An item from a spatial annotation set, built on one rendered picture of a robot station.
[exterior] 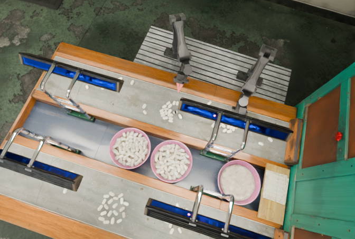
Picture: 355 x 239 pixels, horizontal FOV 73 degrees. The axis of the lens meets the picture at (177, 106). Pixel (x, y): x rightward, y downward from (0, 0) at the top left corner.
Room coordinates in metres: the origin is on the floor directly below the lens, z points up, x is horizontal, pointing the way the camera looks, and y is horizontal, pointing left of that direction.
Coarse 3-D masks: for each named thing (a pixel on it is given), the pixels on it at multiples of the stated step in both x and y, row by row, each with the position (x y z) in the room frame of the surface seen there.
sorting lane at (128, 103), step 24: (72, 96) 0.62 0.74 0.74; (96, 96) 0.63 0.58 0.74; (120, 96) 0.64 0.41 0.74; (144, 96) 0.66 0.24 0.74; (168, 96) 0.67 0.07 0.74; (192, 96) 0.68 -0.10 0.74; (144, 120) 0.48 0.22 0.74; (168, 120) 0.49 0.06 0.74; (192, 120) 0.50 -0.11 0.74; (264, 120) 0.54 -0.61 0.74; (240, 144) 0.36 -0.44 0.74; (264, 144) 0.37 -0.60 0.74
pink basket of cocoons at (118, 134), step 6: (120, 132) 0.38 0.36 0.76; (126, 132) 0.39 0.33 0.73; (138, 132) 0.39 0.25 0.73; (144, 132) 0.38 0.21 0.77; (114, 138) 0.33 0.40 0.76; (114, 144) 0.30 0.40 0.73; (150, 144) 0.31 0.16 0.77; (150, 150) 0.27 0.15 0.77; (114, 156) 0.22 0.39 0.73; (114, 162) 0.18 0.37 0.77; (126, 168) 0.15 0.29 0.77; (132, 168) 0.15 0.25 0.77
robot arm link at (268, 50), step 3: (267, 45) 0.91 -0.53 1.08; (267, 48) 0.89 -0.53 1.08; (270, 48) 0.89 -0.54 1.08; (273, 48) 0.89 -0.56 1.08; (267, 51) 0.87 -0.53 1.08; (270, 51) 0.87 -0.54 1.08; (264, 54) 0.86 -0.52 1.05; (267, 54) 0.86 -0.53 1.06; (267, 57) 0.87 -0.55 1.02; (255, 63) 0.89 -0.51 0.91; (252, 66) 0.90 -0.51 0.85; (255, 66) 0.86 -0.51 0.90; (252, 69) 0.87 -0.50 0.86; (249, 72) 0.86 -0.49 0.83; (252, 72) 0.86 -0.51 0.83; (249, 75) 0.85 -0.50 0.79
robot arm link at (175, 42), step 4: (176, 16) 1.09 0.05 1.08; (180, 16) 1.09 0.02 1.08; (176, 20) 1.07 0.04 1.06; (180, 20) 1.07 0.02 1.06; (172, 24) 1.06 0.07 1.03; (176, 40) 1.03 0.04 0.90; (172, 44) 1.05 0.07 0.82; (176, 44) 1.03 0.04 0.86; (176, 48) 1.02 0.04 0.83; (176, 52) 1.01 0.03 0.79
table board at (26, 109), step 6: (54, 54) 0.95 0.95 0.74; (42, 78) 0.74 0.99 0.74; (36, 84) 0.69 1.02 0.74; (30, 96) 0.60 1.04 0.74; (30, 102) 0.55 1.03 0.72; (24, 108) 0.50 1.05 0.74; (30, 108) 0.52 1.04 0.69; (18, 114) 0.46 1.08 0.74; (24, 114) 0.47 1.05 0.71; (18, 120) 0.42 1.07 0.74; (24, 120) 0.43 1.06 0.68; (12, 126) 0.37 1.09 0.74; (18, 126) 0.38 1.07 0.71
